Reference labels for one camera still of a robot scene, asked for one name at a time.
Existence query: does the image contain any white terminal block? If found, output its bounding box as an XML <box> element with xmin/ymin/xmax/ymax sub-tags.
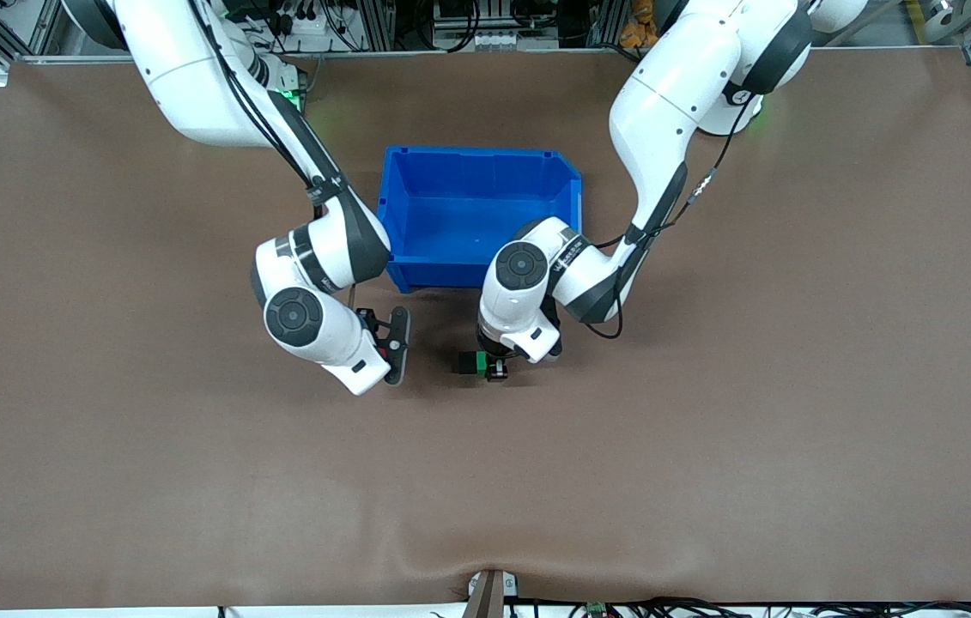
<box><xmin>470</xmin><ymin>30</ymin><xmax>556</xmax><ymax>53</ymax></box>

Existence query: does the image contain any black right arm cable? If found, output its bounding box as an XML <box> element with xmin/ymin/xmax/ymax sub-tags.
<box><xmin>191</xmin><ymin>0</ymin><xmax>347</xmax><ymax>205</ymax></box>

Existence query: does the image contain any blue plastic storage bin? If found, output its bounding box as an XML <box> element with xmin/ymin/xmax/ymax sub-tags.
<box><xmin>377</xmin><ymin>144</ymin><xmax>585</xmax><ymax>294</ymax></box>

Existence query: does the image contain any large table cover mat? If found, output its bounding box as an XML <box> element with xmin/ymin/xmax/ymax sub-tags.
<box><xmin>0</xmin><ymin>47</ymin><xmax>971</xmax><ymax>610</ymax></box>

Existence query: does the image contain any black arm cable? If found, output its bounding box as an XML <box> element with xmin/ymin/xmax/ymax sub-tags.
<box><xmin>191</xmin><ymin>0</ymin><xmax>347</xmax><ymax>205</ymax></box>
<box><xmin>575</xmin><ymin>82</ymin><xmax>752</xmax><ymax>340</ymax></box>

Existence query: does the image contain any orange packets pile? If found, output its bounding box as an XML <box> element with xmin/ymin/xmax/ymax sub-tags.
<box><xmin>618</xmin><ymin>0</ymin><xmax>665</xmax><ymax>50</ymax></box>

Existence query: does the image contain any white power strip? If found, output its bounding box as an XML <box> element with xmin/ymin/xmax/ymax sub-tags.
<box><xmin>266</xmin><ymin>3</ymin><xmax>342</xmax><ymax>40</ymax></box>

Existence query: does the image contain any metal table edge clamp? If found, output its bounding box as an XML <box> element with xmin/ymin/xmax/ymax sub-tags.
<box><xmin>466</xmin><ymin>569</ymin><xmax>520</xmax><ymax>618</ymax></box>

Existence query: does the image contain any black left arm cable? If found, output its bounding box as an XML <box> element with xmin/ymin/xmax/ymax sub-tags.
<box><xmin>575</xmin><ymin>82</ymin><xmax>752</xmax><ymax>340</ymax></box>

